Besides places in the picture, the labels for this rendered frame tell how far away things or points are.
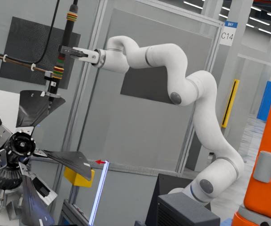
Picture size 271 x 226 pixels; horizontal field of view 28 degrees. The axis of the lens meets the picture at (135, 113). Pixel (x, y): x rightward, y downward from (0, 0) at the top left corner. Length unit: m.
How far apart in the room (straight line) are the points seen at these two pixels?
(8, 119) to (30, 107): 0.21
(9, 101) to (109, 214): 1.15
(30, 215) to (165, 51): 0.86
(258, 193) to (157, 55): 3.89
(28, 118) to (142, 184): 1.29
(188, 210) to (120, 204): 1.63
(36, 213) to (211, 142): 0.78
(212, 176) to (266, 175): 3.64
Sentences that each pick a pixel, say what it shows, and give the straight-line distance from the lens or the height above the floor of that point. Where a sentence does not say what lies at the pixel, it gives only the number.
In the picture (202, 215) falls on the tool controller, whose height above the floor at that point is 1.24.
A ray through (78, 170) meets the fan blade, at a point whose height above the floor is 1.15.
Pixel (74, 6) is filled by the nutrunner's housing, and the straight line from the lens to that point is 2.36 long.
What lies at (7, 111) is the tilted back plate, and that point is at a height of 1.27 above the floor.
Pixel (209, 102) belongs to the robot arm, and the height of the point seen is 1.61.
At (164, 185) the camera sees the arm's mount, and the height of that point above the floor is 1.15.
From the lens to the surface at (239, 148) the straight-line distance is 10.28.
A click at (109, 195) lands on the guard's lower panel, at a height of 0.79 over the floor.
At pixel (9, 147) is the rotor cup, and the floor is 1.20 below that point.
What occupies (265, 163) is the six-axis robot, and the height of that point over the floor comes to 0.93.
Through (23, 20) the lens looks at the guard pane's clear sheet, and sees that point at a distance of 3.06.
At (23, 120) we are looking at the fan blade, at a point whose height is 1.29.
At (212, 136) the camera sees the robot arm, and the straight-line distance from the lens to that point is 2.22.
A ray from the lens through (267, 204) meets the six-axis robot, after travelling 5.93.
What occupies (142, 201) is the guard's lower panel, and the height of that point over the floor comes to 0.77.
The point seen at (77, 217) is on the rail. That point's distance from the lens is 2.81.
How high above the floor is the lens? 1.75
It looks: 7 degrees down
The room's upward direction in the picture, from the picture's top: 15 degrees clockwise
